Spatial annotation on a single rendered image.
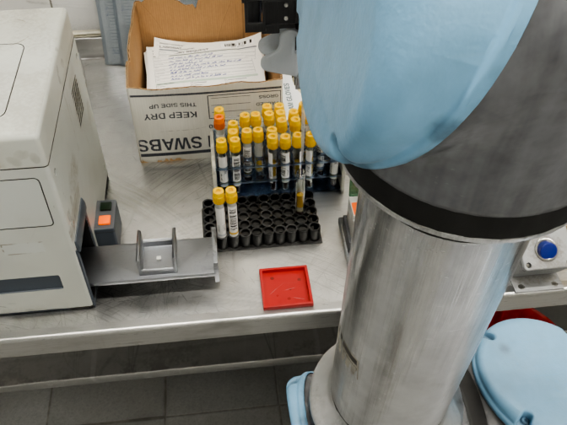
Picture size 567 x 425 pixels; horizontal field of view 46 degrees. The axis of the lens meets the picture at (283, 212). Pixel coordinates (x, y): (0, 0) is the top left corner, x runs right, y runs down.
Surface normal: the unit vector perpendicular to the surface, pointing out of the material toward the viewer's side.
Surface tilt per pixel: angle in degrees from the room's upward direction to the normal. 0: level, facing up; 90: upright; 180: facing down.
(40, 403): 0
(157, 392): 0
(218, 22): 87
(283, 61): 92
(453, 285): 95
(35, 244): 90
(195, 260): 0
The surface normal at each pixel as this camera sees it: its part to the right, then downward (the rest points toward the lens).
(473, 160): -0.19, 0.81
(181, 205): 0.00, -0.70
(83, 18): 0.11, 0.71
